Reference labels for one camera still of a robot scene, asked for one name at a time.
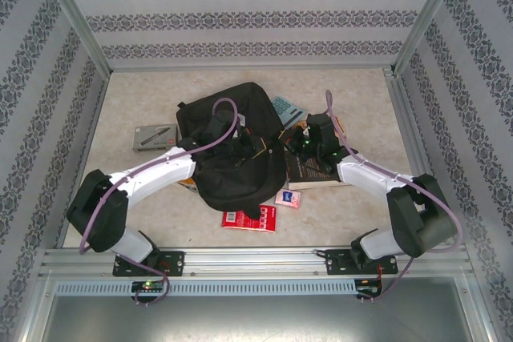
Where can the teal calculator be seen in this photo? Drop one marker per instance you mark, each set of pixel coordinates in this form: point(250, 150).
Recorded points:
point(286, 111)

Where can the dark paperback book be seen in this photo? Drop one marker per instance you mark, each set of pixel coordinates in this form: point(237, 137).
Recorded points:
point(308, 177)

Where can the black backpack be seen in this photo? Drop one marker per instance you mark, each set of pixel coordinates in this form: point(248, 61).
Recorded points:
point(224, 191)

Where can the pink card pack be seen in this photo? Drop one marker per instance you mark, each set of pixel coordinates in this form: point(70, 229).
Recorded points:
point(288, 199)

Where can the orange book with barcode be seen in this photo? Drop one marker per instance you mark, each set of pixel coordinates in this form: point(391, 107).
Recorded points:
point(188, 185)

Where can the grey pen box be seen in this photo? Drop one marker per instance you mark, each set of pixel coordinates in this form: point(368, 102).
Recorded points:
point(154, 138)

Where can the red packet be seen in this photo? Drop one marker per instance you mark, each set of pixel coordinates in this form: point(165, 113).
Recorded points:
point(240, 220)

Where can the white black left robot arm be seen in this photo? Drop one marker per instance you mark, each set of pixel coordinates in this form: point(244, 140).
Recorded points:
point(152, 175)

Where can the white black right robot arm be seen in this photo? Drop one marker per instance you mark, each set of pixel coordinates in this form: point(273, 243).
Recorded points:
point(360, 171)

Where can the aluminium rear beam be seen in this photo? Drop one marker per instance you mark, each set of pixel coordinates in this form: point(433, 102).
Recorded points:
point(248, 67)

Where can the right controller board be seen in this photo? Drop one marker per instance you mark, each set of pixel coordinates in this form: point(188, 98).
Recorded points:
point(368, 286)

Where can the controller board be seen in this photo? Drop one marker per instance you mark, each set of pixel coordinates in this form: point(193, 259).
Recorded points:
point(368, 286)
point(148, 286)

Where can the metal sheet panel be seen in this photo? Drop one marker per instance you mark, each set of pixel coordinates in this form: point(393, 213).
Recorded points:
point(256, 318)

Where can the left controller board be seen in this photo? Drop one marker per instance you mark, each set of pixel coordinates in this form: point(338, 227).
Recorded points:
point(148, 286)

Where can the aluminium side rail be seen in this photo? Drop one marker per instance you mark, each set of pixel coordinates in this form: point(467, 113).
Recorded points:
point(81, 158)
point(414, 138)

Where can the aluminium mounting rail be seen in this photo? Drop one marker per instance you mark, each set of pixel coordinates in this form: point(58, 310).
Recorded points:
point(248, 262)

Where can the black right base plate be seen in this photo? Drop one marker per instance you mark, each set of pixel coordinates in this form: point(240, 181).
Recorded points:
point(334, 262)

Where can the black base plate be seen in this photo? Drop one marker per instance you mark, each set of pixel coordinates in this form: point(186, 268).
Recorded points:
point(176, 264)
point(334, 262)

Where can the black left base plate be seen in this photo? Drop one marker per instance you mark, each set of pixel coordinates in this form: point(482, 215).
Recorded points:
point(176, 264)

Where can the aluminium frame post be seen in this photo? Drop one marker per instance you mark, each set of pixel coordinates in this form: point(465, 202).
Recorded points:
point(70, 9)
point(431, 9)

